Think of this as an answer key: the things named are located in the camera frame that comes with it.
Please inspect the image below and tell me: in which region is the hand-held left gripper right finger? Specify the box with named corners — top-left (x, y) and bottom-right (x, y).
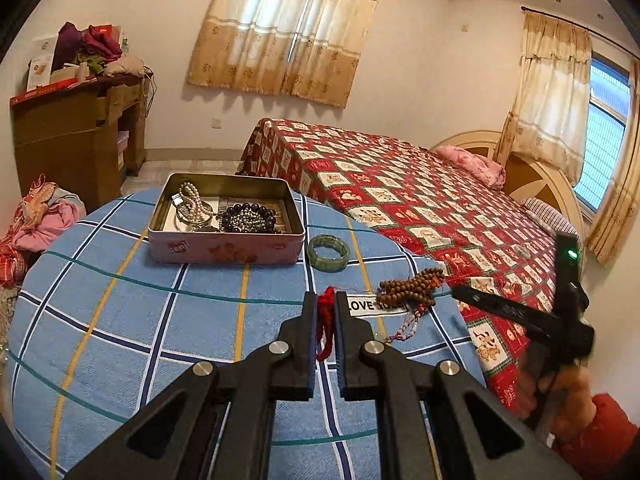
top-left (334, 291), bottom-right (583, 480)

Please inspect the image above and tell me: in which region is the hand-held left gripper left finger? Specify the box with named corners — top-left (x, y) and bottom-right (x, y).
top-left (65, 291), bottom-right (319, 480)

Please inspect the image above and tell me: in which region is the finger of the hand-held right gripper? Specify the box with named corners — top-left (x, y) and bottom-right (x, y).
top-left (452, 285), bottom-right (556, 335)

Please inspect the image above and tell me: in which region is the red tassel jade pendant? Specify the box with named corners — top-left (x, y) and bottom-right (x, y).
top-left (315, 286), bottom-right (337, 362)

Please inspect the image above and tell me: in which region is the pink metal tin box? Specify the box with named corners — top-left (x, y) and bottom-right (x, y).
top-left (147, 172), bottom-right (307, 265)

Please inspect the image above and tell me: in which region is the silver bead necklace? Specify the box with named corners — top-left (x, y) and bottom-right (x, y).
top-left (230, 207), bottom-right (273, 233)

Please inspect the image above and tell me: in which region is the purple bead bracelet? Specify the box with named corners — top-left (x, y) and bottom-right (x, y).
top-left (220, 202), bottom-right (283, 235)

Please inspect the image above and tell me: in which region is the silver bangle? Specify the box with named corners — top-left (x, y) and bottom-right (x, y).
top-left (175, 205), bottom-right (221, 229)

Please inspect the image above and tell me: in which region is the white pearl necklace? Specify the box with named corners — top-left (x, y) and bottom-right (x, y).
top-left (179, 182), bottom-right (211, 226)

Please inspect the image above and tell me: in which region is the person's right forearm red sleeve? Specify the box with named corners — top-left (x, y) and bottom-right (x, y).
top-left (555, 392), bottom-right (640, 480)

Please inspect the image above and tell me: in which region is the person's right hand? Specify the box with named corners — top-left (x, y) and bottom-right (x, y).
top-left (515, 367), bottom-right (598, 441)

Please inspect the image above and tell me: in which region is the striped pillow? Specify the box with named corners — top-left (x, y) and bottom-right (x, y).
top-left (522, 197), bottom-right (576, 233)

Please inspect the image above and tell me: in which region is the green jade bangle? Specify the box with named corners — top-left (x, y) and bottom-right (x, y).
top-left (306, 236), bottom-right (349, 271)

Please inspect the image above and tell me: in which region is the beige curtain by window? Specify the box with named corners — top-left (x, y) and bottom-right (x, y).
top-left (585, 60), bottom-right (640, 268)

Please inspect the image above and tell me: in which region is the cream wooden headboard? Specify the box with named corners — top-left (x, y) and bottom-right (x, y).
top-left (430, 130), bottom-right (586, 241)

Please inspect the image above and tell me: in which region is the pink pillow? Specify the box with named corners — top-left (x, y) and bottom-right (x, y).
top-left (435, 145), bottom-right (506, 191)

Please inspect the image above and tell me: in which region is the blue plaid blanket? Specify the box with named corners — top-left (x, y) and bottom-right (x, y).
top-left (5, 190), bottom-right (488, 480)

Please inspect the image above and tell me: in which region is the red patchwork bed quilt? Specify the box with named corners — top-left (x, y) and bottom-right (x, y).
top-left (237, 117), bottom-right (583, 418)

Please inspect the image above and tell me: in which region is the window with grille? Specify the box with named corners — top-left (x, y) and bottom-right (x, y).
top-left (572, 52), bottom-right (633, 213)

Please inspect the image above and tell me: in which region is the narrow beige patterned curtain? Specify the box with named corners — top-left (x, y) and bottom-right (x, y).
top-left (495, 10), bottom-right (593, 186)

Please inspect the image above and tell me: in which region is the pink plastic storage box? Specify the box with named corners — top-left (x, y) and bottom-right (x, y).
top-left (116, 130), bottom-right (131, 171)

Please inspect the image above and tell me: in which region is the dark curtain rod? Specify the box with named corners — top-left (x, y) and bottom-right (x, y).
top-left (520, 6), bottom-right (640, 61)

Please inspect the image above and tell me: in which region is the pile of pink clothes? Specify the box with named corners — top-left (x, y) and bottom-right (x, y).
top-left (0, 175), bottom-right (86, 286)

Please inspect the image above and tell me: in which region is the brown wooden cabinet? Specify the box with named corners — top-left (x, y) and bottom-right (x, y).
top-left (10, 72), bottom-right (151, 213)

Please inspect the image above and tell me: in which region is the wide beige patterned curtain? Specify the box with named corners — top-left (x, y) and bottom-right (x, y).
top-left (187, 0), bottom-right (391, 108)

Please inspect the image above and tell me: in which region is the pile of clothes on cabinet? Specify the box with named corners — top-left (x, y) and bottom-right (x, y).
top-left (52, 22), bottom-right (146, 78)

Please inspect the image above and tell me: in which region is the flat red box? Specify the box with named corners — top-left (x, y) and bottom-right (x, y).
top-left (9, 80), bottom-right (76, 107)

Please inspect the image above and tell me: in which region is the white printed box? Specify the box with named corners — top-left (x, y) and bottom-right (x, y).
top-left (25, 37), bottom-right (58, 93)

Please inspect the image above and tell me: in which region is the pink bead string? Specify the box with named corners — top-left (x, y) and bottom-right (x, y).
top-left (385, 305), bottom-right (431, 343)

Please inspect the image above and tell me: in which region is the brown wooden bead string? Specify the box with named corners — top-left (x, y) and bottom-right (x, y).
top-left (376, 266), bottom-right (447, 311)

